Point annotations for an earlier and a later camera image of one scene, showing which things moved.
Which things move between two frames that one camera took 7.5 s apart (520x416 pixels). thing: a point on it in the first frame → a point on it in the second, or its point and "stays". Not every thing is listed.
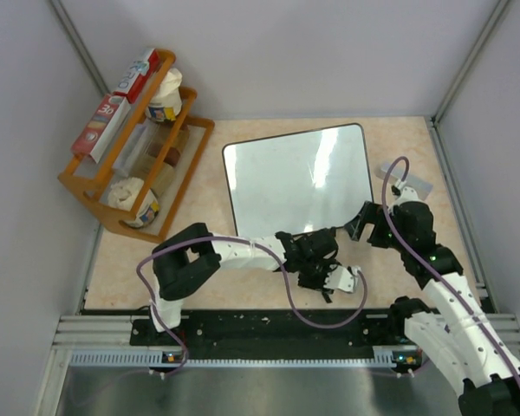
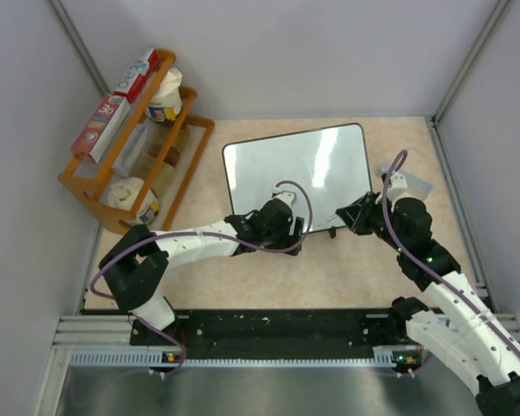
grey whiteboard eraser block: [392, 172] stays
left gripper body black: [309, 263] → [279, 239]
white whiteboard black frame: [298, 182] stays
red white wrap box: [101, 126] stays
